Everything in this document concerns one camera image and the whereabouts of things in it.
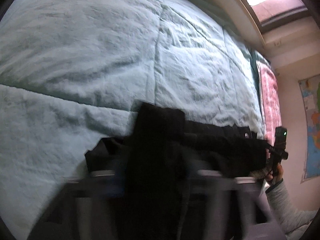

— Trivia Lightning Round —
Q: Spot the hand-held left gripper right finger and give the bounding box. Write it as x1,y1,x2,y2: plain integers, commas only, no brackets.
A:
186,160,265,240

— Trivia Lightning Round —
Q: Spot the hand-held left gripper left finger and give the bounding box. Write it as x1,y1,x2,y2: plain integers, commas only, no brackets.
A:
62,169,128,240

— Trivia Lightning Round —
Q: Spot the black hooded jacket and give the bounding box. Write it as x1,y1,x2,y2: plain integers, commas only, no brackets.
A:
84,102,272,240

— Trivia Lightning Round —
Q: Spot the person's right forearm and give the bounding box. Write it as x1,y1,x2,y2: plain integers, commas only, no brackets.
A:
265,179,320,236

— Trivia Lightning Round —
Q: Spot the person's right hand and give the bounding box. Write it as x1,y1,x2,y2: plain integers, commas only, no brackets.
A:
250,164,284,185

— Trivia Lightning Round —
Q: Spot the pink quilted pillow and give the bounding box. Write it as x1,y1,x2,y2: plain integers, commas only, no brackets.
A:
257,61,282,146

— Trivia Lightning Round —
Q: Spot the teal pillow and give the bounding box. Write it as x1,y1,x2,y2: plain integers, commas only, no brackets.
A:
251,50,272,68

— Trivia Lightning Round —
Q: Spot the light blue quilt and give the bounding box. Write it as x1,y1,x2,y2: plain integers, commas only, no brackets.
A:
0,0,265,240

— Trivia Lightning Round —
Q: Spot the dark framed window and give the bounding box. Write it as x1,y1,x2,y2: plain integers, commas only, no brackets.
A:
217,0,310,33

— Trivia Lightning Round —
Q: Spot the colourful wall map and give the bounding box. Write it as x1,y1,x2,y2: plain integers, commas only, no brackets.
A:
298,74,320,182

